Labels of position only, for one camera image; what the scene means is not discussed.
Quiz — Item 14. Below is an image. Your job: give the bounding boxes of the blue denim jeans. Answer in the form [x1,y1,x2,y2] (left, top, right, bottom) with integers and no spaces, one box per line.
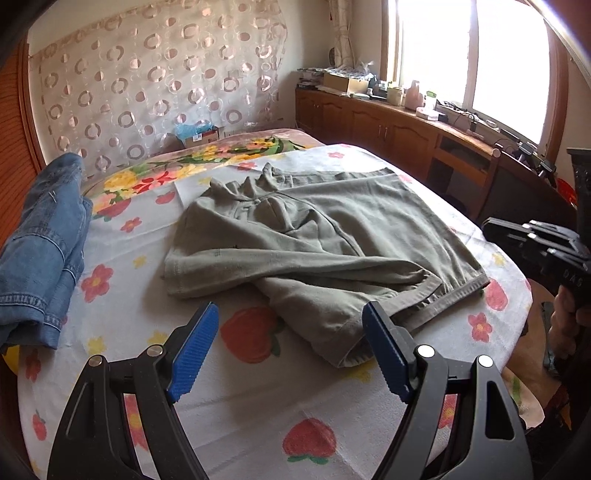
[1,153,92,349]

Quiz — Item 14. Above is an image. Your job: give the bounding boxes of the circle pattern sheer curtain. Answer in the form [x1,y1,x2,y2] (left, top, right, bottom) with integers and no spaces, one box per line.
[29,1,287,179]

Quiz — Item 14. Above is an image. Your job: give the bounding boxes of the grey-green pants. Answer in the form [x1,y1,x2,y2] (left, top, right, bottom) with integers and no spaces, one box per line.
[164,165,489,368]

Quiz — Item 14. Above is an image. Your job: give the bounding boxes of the long wooden cabinet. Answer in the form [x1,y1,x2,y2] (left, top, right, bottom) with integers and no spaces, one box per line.
[295,88,576,229]

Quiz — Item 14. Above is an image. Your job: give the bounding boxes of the white cup on cabinet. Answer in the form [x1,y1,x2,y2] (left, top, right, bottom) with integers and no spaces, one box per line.
[387,86,405,107]

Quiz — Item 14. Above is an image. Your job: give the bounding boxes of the window with wooden frame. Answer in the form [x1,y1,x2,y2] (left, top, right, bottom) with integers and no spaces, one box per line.
[381,1,569,161]

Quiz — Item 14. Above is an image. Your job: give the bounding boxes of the right hand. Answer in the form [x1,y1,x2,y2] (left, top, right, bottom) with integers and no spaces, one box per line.
[548,286,591,358]

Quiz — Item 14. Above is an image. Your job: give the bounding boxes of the pink bottle on cabinet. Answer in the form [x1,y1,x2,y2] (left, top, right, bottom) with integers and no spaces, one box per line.
[404,80,424,111]

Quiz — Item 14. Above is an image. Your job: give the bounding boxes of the white strawberry flower blanket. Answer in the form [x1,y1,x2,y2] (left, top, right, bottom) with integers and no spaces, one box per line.
[18,158,532,479]

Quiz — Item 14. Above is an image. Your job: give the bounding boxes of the cardboard box with blue bag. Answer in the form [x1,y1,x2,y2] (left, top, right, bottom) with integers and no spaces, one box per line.
[174,122,223,148]

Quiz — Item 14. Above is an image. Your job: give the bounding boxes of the pink floral bedspread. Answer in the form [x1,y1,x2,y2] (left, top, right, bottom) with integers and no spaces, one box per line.
[84,129,322,205]

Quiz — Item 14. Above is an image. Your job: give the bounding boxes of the cardboard box on cabinet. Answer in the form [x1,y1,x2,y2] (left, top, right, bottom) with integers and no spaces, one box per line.
[322,72,369,94]

